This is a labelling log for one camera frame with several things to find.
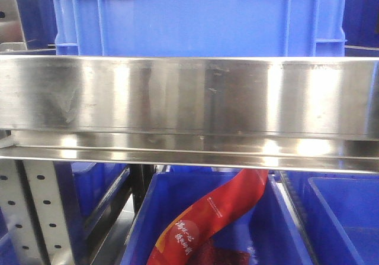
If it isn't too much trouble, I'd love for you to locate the blue bin lower right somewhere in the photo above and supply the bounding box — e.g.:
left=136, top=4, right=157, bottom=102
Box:
left=280, top=171, right=378, bottom=264

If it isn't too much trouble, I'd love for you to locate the blue bin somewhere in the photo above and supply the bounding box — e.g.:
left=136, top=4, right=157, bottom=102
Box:
left=121, top=169, right=312, bottom=264
left=54, top=161, right=130, bottom=264
left=280, top=171, right=378, bottom=264

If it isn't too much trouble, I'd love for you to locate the light blue plastic crate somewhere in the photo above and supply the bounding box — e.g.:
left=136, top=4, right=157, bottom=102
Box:
left=53, top=0, right=346, bottom=57

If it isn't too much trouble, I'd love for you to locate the blue bin lower left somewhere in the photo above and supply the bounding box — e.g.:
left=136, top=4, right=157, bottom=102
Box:
left=54, top=161, right=130, bottom=264

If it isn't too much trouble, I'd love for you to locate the blue bin lower middle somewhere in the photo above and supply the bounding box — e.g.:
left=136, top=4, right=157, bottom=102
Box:
left=121, top=169, right=312, bottom=264

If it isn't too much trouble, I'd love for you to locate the red printed snack bag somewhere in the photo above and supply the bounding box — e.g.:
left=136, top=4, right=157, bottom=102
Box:
left=147, top=169, right=268, bottom=264

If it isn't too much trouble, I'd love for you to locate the stainless steel shelf rail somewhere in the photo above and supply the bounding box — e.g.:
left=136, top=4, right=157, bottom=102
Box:
left=1, top=55, right=378, bottom=173

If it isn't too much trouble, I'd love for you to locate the perforated metal shelf upright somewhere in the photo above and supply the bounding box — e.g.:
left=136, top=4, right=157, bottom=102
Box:
left=1, top=159, right=75, bottom=264

